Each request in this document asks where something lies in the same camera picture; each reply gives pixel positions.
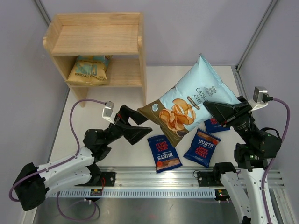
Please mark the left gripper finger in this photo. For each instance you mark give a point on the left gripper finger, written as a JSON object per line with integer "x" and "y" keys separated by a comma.
{"x": 125, "y": 113}
{"x": 134, "y": 134}

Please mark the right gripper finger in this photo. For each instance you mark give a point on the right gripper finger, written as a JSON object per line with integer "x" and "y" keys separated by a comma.
{"x": 243, "y": 102}
{"x": 224, "y": 114}

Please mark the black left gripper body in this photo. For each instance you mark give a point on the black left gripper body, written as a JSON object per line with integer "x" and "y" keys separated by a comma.
{"x": 113, "y": 132}

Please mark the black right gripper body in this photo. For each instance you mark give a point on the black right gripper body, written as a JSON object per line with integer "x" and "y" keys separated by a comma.
{"x": 243, "y": 123}

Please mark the light blue cassava chips bag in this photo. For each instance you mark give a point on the light blue cassava chips bag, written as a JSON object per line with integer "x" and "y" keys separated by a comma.
{"x": 181, "y": 108}

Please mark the yellow kettle chips bag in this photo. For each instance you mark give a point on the yellow kettle chips bag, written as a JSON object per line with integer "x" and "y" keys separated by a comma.
{"x": 89, "y": 71}

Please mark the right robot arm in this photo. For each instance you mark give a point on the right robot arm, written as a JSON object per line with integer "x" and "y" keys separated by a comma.
{"x": 253, "y": 204}

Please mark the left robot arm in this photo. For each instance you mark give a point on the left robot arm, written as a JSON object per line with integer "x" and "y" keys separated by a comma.
{"x": 36, "y": 183}

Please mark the wooden two-tier shelf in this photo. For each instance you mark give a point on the wooden two-tier shelf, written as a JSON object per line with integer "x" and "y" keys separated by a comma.
{"x": 120, "y": 35}

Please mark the blue Burts bag right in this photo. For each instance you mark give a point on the blue Burts bag right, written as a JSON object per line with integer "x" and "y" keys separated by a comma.
{"x": 212, "y": 126}

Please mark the blue burts bag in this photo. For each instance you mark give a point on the blue burts bag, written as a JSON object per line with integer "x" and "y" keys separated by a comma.
{"x": 164, "y": 154}
{"x": 202, "y": 148}
{"x": 212, "y": 126}

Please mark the blue Burts bag middle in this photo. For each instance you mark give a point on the blue Burts bag middle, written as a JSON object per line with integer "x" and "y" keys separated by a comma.
{"x": 202, "y": 148}

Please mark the blue Burts bag left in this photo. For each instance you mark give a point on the blue Burts bag left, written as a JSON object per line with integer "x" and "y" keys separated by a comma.
{"x": 164, "y": 154}

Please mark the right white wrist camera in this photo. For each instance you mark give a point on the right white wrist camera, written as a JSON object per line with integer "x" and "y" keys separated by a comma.
{"x": 259, "y": 96}

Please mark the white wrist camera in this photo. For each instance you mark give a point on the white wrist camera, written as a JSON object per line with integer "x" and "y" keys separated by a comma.
{"x": 108, "y": 111}
{"x": 259, "y": 96}

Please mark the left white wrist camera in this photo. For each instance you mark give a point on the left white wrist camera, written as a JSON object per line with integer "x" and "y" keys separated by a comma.
{"x": 108, "y": 111}

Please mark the aluminium mounting rail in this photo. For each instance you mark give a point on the aluminium mounting rail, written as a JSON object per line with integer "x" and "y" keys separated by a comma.
{"x": 147, "y": 178}

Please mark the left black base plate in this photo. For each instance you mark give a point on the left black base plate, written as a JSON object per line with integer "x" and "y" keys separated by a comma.
{"x": 106, "y": 178}

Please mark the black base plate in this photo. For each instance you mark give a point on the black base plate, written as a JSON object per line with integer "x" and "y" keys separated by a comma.
{"x": 106, "y": 178}
{"x": 207, "y": 179}

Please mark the white slotted cable duct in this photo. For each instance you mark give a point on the white slotted cable duct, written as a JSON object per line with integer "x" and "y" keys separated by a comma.
{"x": 143, "y": 193}

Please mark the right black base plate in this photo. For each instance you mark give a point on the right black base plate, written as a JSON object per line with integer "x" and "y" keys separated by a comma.
{"x": 207, "y": 179}

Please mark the right aluminium frame post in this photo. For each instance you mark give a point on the right aluminium frame post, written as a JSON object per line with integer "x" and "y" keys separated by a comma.
{"x": 265, "y": 17}

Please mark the aluminium frame post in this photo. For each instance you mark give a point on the aluminium frame post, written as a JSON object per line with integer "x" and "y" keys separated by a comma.
{"x": 265, "y": 17}
{"x": 43, "y": 12}

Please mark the left aluminium frame post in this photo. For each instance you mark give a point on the left aluminium frame post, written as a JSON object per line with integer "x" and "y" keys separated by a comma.
{"x": 43, "y": 12}

